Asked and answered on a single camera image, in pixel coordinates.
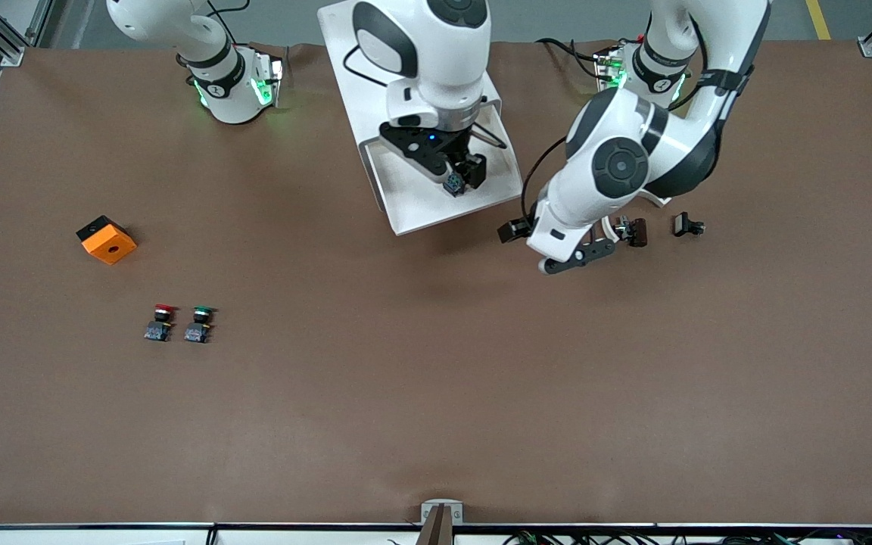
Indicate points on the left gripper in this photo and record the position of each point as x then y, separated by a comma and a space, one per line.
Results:
513, 231

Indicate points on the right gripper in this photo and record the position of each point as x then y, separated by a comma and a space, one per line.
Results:
457, 163

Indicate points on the yellow push button switch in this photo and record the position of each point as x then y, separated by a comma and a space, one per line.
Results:
453, 185

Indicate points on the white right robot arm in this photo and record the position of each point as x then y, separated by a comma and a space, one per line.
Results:
436, 53

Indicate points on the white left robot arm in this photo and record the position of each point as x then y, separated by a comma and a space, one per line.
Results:
671, 151

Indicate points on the small black clip part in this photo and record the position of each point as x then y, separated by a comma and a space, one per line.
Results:
682, 224

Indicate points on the orange box with hole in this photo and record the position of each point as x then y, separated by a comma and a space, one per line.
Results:
110, 246

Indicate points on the brown black switch block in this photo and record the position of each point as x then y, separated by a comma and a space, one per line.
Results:
638, 232

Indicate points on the grey metal bracket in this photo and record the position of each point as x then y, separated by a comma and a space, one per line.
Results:
442, 504

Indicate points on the brown camera pole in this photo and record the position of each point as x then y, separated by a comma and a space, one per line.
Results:
436, 530

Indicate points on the green push button switch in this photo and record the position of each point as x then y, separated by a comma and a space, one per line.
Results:
196, 333

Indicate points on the red push button switch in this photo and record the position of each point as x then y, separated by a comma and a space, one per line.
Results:
157, 331

